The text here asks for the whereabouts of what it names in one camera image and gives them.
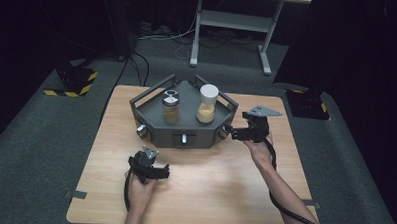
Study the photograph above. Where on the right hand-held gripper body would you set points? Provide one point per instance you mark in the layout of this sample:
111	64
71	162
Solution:
256	122

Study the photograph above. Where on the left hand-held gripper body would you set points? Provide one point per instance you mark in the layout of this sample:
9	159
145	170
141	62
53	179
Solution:
144	163

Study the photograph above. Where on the grey hexagonal rack with knobs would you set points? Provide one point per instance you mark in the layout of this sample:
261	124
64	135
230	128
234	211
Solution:
186	125

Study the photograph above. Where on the person's left hand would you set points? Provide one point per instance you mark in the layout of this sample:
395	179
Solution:
140	190

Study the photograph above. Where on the person's right hand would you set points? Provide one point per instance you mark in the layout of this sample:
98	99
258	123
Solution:
260	152

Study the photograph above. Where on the glass spice jar white lid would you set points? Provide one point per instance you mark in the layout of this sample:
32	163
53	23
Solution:
207	105

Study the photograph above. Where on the black stand base hazard stripes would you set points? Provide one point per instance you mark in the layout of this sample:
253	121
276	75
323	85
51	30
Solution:
308	104
74	82

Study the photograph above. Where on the glass spice jar silver lid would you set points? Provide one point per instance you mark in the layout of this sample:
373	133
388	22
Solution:
171	107

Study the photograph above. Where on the grey tape strip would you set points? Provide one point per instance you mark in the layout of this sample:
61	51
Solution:
75	194
313	203

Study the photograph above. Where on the white metal desk frame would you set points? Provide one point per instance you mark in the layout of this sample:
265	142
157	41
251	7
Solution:
236	21

